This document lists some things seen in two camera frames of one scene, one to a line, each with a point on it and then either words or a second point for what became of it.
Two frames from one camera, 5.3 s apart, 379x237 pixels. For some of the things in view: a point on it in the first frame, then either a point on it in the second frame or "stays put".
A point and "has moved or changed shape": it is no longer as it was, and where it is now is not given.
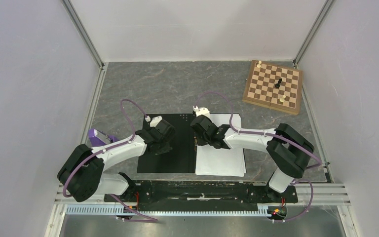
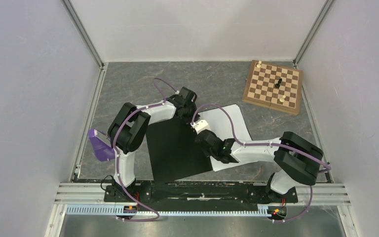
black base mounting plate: (230, 192) stays put
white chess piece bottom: (282, 99) stays put
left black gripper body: (164, 147) -> (189, 110)
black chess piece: (277, 85) stays put
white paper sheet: (227, 162) has moved or changed shape
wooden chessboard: (274, 87) stays put
